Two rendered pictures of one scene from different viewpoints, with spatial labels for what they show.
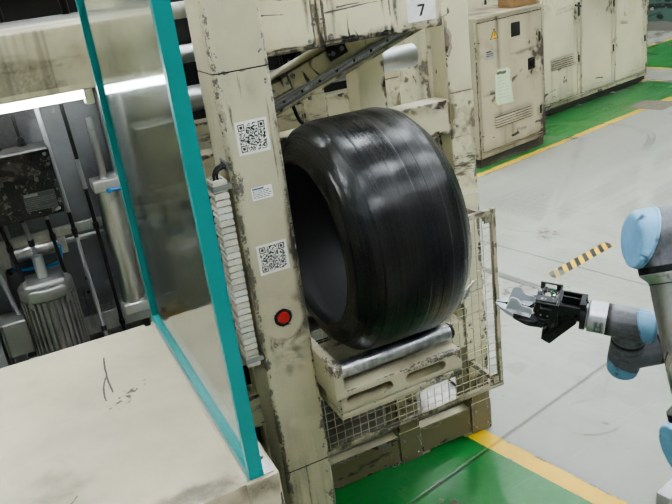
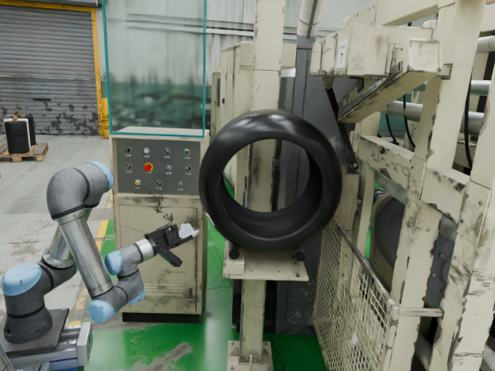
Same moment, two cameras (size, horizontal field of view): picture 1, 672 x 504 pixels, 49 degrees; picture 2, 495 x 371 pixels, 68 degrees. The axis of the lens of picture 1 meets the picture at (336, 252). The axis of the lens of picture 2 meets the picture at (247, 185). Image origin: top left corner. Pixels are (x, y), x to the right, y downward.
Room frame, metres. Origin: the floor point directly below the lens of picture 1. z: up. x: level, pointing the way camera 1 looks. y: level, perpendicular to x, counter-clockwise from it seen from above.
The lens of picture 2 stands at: (2.28, -1.57, 1.61)
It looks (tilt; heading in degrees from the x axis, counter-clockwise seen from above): 16 degrees down; 111
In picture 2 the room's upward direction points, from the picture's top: 3 degrees clockwise
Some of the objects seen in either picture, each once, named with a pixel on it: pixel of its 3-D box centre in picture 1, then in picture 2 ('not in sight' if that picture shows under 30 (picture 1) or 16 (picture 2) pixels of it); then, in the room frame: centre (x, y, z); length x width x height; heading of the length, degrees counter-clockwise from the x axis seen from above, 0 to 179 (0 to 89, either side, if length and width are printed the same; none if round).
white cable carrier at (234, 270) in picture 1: (236, 274); not in sight; (1.62, 0.24, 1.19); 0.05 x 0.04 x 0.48; 23
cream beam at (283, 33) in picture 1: (324, 14); (357, 57); (2.12, -0.05, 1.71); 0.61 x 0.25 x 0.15; 113
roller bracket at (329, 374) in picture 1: (307, 351); not in sight; (1.73, 0.11, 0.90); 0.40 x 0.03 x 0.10; 23
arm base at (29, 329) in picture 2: not in sight; (27, 316); (1.18, -0.80, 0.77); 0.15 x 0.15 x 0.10
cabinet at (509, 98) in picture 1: (488, 84); not in sight; (6.59, -1.54, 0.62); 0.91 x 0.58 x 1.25; 126
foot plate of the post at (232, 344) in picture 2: not in sight; (250, 355); (1.68, 0.17, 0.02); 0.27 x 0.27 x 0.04; 23
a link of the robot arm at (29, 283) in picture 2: not in sight; (25, 286); (1.18, -0.79, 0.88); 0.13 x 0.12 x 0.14; 94
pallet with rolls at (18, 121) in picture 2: not in sight; (20, 135); (-4.26, 3.34, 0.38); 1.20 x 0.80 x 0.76; 134
